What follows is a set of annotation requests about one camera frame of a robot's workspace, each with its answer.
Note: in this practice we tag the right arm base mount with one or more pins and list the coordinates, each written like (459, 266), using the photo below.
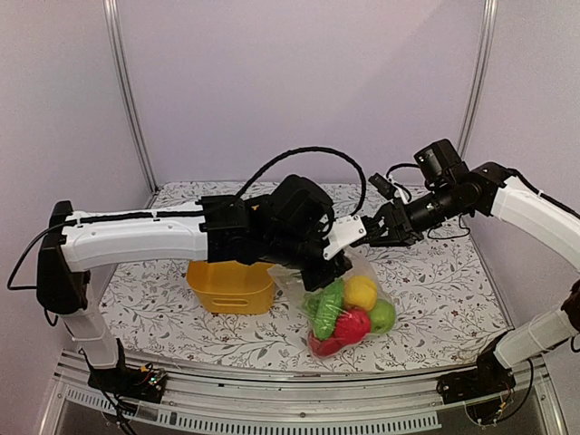
(489, 385)

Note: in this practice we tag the red toy apple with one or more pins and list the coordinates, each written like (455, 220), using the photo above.
(352, 326)

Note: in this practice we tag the left aluminium frame post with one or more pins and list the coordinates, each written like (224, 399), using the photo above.
(121, 67)

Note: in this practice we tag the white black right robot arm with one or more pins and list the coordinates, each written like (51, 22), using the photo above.
(534, 254)

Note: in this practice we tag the right aluminium frame post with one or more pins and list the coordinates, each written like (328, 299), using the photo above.
(485, 44)

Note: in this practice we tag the yellow plastic basket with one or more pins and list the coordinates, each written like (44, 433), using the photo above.
(232, 288)

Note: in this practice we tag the yellow toy apple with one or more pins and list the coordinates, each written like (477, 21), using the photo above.
(360, 291)

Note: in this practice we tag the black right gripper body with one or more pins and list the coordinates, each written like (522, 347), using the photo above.
(430, 216)

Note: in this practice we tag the aluminium front rail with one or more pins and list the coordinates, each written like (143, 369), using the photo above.
(203, 398)

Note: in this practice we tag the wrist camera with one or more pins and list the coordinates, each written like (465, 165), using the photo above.
(390, 189)
(344, 232)

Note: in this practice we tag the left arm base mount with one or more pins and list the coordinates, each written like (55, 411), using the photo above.
(143, 384)

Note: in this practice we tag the aluminium frame post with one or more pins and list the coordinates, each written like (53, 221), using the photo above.
(121, 67)
(485, 44)

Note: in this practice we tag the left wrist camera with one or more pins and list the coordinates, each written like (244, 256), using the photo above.
(344, 232)

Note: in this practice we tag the clear polka dot zip bag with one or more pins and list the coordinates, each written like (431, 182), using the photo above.
(292, 285)

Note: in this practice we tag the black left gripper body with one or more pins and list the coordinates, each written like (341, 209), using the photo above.
(286, 248)

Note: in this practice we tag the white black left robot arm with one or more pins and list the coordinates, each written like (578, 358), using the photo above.
(212, 229)

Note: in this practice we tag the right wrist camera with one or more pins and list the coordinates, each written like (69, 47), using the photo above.
(390, 189)

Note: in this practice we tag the floral white table mat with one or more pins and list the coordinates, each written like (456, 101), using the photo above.
(152, 309)

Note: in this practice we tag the green toy bitter gourd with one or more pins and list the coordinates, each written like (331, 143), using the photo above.
(330, 306)

